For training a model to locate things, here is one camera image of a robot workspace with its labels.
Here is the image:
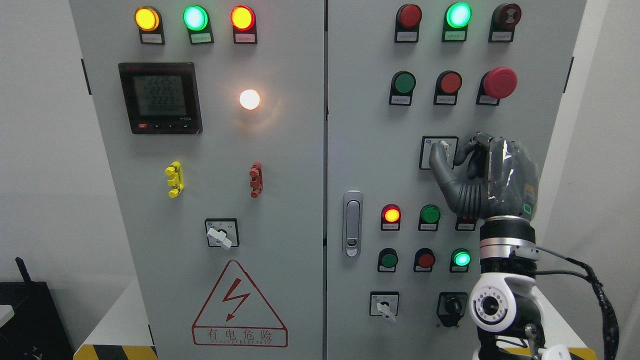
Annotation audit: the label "gray robotic right hand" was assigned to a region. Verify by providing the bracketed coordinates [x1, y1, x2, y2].
[429, 132, 540, 222]

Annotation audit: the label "gray rotary switch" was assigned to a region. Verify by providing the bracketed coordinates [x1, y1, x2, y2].
[418, 136, 458, 170]
[369, 291, 400, 323]

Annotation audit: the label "green indicator middle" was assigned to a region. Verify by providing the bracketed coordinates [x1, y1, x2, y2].
[418, 204, 441, 231]

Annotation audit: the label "lit green indicator lower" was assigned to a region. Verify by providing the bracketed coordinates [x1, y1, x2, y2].
[449, 248, 472, 273]

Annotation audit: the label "red emergency stop button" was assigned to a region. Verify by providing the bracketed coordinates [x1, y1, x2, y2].
[476, 66, 518, 106]

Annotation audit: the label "red push button lower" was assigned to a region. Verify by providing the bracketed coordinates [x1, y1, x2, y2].
[413, 248, 436, 273]

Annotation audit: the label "red push button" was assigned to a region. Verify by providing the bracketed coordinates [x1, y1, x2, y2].
[413, 248, 436, 273]
[433, 70, 463, 106]

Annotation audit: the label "red push button upper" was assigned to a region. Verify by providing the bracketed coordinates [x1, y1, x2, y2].
[433, 70, 463, 106]

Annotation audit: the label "lit red indicator middle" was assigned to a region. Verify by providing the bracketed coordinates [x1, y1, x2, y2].
[381, 203, 402, 231]

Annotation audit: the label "green push button upper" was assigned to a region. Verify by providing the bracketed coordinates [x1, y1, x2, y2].
[388, 70, 416, 106]

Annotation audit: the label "green push button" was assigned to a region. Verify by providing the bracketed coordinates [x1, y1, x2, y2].
[388, 70, 416, 106]
[377, 248, 399, 272]

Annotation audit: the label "green push button lower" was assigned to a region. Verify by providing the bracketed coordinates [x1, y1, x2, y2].
[377, 248, 399, 272]

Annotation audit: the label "gray right cabinet door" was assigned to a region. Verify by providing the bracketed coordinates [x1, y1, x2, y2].
[326, 0, 586, 360]

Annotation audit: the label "gray cabinet door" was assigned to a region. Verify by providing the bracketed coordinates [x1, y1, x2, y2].
[70, 0, 325, 360]
[326, 0, 586, 360]

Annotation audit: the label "dark red buzzer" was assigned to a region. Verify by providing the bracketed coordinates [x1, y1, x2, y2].
[487, 3, 522, 43]

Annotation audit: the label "green lit indicator top right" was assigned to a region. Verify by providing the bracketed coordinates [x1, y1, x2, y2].
[441, 2, 473, 43]

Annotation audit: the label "red indicator light top right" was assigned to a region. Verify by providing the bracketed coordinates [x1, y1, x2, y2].
[394, 3, 423, 43]

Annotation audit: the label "red indicator light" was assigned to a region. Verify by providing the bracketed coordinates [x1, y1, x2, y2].
[230, 4, 258, 44]
[394, 3, 423, 43]

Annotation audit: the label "red terminal clip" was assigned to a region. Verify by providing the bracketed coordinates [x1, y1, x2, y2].
[249, 161, 264, 199]

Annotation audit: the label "white glowing lamp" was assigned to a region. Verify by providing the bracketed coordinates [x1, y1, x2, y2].
[238, 89, 261, 111]

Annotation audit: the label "gray left cabinet door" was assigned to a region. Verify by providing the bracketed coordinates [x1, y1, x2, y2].
[70, 0, 325, 360]

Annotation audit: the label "electrical danger warning sticker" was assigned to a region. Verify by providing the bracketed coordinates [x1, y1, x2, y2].
[191, 259, 288, 347]

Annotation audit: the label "red indicator light top left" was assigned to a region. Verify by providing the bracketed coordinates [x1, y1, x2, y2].
[230, 4, 258, 44]

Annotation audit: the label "yellow terminal clip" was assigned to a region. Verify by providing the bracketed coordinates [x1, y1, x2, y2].
[164, 161, 185, 199]

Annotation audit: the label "green indicator light top left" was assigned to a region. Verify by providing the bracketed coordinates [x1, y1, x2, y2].
[182, 4, 214, 44]

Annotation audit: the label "digital power meter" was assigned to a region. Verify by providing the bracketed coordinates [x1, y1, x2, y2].
[118, 62, 202, 135]

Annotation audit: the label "yellow indicator light top left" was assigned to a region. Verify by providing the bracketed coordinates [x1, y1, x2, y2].
[134, 6, 165, 45]

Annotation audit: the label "black box with antenna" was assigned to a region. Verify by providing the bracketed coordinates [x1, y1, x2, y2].
[0, 257, 74, 360]

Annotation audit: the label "black key selector switch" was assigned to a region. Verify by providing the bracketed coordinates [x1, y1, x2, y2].
[436, 291, 469, 328]

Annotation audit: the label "silver door lock handle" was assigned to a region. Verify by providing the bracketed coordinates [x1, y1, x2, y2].
[342, 190, 364, 258]

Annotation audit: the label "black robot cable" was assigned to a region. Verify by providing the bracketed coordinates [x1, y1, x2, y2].
[535, 246, 621, 360]

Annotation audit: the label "gray rotary switch left door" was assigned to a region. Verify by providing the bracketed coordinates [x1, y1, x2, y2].
[205, 218, 240, 250]

